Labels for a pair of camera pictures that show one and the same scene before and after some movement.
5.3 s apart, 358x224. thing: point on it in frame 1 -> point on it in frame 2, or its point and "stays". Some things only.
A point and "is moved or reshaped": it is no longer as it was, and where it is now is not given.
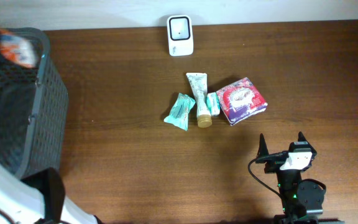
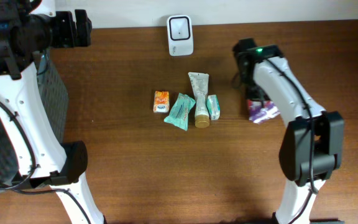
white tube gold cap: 198,82 stays
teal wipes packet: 179,111 stays
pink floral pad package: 241,101 -> 260,110
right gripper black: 263,150 -> 253,96
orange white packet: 17,48 is moved or reshaped
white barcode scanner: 180,35 stays
